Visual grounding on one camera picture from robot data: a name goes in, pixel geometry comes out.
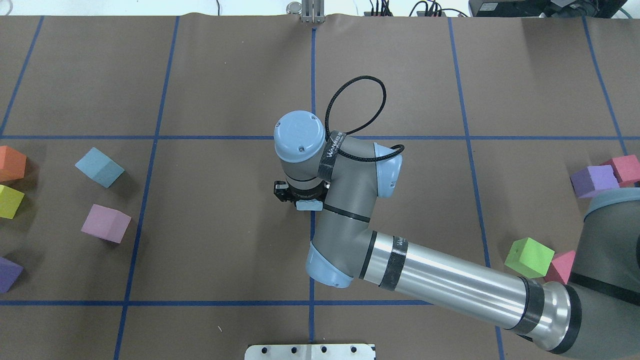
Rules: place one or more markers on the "aluminium frame post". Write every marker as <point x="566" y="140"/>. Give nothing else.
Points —
<point x="309" y="11"/>

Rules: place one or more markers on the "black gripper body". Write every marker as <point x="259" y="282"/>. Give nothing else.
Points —
<point x="308" y="192"/>

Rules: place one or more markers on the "white camera mast base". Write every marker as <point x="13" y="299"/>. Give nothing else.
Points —
<point x="335" y="351"/>

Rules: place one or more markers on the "red pink foam block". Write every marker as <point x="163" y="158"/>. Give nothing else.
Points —
<point x="560" y="268"/>
<point x="626" y="169"/>

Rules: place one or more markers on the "light blue foam block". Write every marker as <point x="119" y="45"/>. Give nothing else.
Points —
<point x="100" y="168"/>
<point x="313" y="205"/>

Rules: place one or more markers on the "yellow foam block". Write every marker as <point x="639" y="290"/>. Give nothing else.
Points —
<point x="10" y="200"/>

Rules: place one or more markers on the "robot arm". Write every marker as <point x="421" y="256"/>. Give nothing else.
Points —
<point x="595" y="316"/>

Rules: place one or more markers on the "green foam block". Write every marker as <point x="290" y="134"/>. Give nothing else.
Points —
<point x="529" y="258"/>

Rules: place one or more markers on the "orange foam block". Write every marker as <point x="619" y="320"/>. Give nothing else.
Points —
<point x="12" y="164"/>

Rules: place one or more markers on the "pink lilac foam block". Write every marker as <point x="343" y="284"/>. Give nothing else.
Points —
<point x="106" y="223"/>

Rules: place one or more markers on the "black usb hub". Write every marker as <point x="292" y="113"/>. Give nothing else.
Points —
<point x="378" y="9"/>

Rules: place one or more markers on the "purple foam block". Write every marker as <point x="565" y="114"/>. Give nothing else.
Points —
<point x="9" y="273"/>
<point x="593" y="180"/>

